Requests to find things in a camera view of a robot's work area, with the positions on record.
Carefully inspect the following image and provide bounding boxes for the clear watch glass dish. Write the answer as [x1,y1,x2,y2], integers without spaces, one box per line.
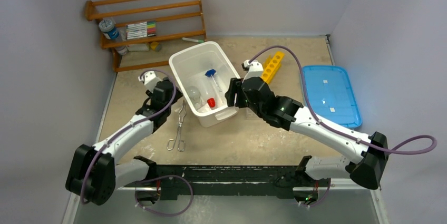
[187,86,201,102]

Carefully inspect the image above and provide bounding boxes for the yellow test tube rack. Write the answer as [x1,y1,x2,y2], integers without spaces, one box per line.
[261,51,285,84]

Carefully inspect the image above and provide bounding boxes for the white plastic bin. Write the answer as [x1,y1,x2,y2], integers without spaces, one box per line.
[169,41,239,128]

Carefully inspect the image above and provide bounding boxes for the red cap wash bottle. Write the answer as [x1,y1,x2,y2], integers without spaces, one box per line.
[199,77,217,109]

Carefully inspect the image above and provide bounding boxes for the blue cap glass tube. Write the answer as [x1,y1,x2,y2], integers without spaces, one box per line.
[205,69,223,93]

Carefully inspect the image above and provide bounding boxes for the metal crucible tongs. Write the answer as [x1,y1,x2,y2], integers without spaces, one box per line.
[167,100,187,152]

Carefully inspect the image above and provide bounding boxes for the blue plastic lid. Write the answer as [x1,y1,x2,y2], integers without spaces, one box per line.
[302,65,362,129]

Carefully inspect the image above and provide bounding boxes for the small glass jar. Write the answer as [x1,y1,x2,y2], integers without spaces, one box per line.
[193,98,204,110]

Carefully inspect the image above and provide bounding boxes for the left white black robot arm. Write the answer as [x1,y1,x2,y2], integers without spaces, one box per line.
[65,76,182,206]

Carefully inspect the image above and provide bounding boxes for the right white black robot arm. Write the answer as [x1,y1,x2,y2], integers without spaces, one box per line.
[225,77,389,190]

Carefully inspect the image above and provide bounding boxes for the yellow grey small object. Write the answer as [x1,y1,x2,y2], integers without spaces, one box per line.
[149,42,162,52]

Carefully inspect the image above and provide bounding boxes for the white green marker pen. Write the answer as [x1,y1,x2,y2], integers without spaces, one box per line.
[181,37,205,43]

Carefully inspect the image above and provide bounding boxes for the small clear capped bottle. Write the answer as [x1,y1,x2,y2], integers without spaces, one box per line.
[115,46,129,56]

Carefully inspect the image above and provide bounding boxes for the coloured marker pen set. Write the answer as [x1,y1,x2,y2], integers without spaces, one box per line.
[125,21,156,40]

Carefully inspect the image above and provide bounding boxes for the wooden shelf rack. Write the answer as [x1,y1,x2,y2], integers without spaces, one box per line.
[84,0,207,73]

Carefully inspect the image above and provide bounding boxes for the blue label round container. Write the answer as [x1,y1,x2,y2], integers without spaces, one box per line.
[98,19,120,40]

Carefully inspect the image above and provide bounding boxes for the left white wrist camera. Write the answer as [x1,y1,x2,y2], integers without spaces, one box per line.
[138,71,162,92]

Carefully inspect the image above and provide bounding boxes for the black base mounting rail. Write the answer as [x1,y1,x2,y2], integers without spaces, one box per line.
[72,161,381,202]

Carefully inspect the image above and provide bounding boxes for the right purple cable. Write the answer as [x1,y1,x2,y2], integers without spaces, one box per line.
[244,45,438,209]

